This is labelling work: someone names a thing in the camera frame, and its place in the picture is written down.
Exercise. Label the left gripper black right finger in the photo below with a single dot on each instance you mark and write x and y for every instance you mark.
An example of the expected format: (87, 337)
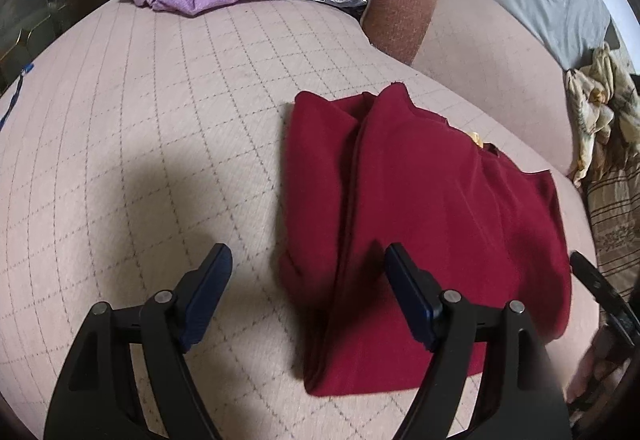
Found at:
(519, 396)

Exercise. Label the beige floral crumpled cloth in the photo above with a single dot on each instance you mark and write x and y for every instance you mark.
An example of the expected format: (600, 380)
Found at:
(604, 107)

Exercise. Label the pink quilted rolled blanket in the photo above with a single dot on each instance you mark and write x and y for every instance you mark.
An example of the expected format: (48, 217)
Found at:
(484, 54)

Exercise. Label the brown striped patterned quilt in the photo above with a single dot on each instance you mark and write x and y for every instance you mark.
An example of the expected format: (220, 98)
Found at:
(613, 206)

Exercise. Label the right human hand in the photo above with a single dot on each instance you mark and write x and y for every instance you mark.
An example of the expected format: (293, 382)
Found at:
(592, 369)

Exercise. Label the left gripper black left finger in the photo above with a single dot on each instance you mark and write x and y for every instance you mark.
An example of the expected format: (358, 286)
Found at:
(96, 395)

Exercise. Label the dark red knit sweater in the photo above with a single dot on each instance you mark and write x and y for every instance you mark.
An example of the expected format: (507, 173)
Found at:
(368, 171)

